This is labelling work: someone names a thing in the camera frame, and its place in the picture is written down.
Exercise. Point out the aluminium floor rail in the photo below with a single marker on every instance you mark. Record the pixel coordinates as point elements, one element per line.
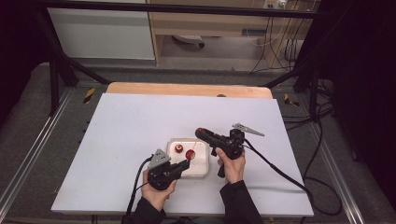
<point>37,144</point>
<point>349,205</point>

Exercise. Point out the black metal stand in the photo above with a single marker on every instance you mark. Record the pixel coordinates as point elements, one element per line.
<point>54,87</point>
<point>313,93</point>

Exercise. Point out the light wooden table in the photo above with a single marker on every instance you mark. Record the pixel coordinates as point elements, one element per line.
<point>186,89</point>

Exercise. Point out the dark curtain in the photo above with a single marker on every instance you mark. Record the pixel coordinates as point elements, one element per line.
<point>364,77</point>
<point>18,46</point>

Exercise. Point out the thin wooden skewer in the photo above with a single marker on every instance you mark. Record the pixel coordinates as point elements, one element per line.
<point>195,145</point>

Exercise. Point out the yellow black tape marker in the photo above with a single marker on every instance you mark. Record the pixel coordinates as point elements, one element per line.
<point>290,100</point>
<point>89,95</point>

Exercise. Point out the black frame crossbar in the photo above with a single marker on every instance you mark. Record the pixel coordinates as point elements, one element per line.
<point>186,8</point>

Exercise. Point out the square metal tray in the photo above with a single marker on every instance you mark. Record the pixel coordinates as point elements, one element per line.
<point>199,165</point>

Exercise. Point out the white wall socket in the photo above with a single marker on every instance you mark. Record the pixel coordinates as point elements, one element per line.
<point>274,3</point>

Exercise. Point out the person's right hand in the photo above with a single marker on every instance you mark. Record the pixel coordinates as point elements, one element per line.
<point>233,169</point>

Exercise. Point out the white cabinet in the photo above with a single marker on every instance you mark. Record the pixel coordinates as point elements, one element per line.
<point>99,34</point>

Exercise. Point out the white power strip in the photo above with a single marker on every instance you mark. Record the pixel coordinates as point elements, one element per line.
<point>188,38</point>

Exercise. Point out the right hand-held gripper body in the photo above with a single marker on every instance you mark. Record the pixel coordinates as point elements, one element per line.
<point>232,146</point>

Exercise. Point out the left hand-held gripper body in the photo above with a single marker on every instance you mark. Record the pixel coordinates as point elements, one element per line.
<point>160,174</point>

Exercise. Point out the person's left hand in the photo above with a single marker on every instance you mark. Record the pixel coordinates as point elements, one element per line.
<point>155,197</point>

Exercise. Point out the white table board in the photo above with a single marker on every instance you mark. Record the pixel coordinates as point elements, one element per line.
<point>124,124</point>

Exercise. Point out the light wooden desk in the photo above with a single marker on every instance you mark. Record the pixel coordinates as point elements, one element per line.
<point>202,23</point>

